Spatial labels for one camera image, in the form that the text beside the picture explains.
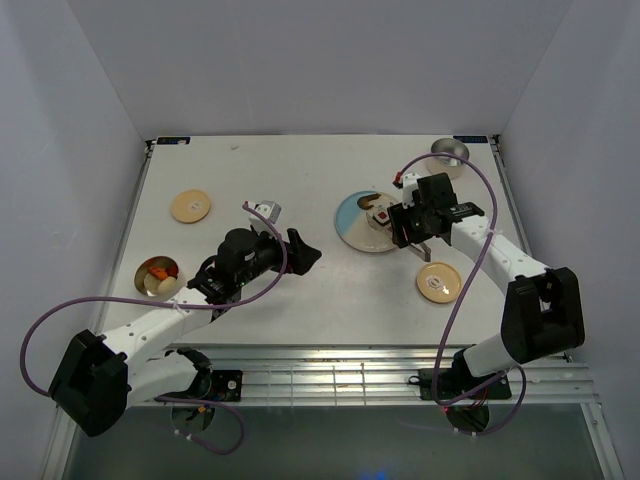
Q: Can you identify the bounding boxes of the left blue corner label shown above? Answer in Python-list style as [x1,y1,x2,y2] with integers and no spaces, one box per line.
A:
[156,136,191,146]

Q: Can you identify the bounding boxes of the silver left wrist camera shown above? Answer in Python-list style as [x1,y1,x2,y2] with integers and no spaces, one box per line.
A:
[243,201,281,234]

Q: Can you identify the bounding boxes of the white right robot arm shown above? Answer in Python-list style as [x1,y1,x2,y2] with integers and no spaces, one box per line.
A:
[388,173,585,397]

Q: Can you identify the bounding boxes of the wooden round lid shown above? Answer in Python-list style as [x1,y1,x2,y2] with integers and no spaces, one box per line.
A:
[416,262,463,304]
[170,189,212,224]

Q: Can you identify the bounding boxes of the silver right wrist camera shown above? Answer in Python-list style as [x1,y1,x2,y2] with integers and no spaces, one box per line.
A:
[393,172,420,209]

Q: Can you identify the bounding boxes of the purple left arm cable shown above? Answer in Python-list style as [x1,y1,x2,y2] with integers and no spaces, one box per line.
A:
[19,201,291,455]

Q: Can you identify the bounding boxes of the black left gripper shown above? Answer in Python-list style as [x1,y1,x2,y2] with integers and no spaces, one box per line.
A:
[237,225,321,287]

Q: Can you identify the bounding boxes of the orange fried cutlet piece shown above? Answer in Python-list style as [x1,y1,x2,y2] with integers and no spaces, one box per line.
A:
[148,266,168,281]

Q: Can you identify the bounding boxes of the stainless steel slotted tongs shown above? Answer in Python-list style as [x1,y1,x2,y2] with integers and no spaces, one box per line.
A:
[367,217,431,263]

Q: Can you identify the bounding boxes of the sushi roll piece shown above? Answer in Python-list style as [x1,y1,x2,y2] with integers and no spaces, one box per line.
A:
[366,209,392,235]

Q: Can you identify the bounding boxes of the dark brown curved food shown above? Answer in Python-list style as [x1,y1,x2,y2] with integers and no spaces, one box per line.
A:
[357,192,381,210]

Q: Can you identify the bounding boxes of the steel lunch bowl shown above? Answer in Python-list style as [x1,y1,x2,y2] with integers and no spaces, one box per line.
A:
[427,138,470,179]
[133,256,186,301]

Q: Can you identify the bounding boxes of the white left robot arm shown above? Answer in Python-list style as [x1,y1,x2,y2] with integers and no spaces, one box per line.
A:
[49,228,322,437]

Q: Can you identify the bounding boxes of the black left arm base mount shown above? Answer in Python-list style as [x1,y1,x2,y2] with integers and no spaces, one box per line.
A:
[195,369,243,402]

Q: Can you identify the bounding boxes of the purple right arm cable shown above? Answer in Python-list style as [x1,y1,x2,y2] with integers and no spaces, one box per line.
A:
[394,152,527,437]

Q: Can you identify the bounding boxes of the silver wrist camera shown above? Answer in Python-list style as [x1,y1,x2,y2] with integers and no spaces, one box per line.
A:
[393,172,420,209]
[243,201,281,234]

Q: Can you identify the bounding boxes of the blue and white plate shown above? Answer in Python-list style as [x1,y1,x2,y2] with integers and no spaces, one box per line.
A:
[334,190,398,253]

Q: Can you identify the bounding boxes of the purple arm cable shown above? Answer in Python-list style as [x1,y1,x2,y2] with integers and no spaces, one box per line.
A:
[394,152,527,437]
[19,201,291,455]

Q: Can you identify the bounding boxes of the red fried chicken drumstick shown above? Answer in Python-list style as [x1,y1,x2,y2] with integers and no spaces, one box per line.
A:
[166,265,179,278]

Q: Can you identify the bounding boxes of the right blue corner label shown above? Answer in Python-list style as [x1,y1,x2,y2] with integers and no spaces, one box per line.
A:
[452,135,489,144]

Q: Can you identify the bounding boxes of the white steamed bun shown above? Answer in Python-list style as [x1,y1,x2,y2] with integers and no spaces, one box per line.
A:
[156,276,177,296]

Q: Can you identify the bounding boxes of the blue corner label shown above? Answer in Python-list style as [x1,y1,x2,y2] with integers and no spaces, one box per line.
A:
[156,136,191,146]
[452,135,489,144]

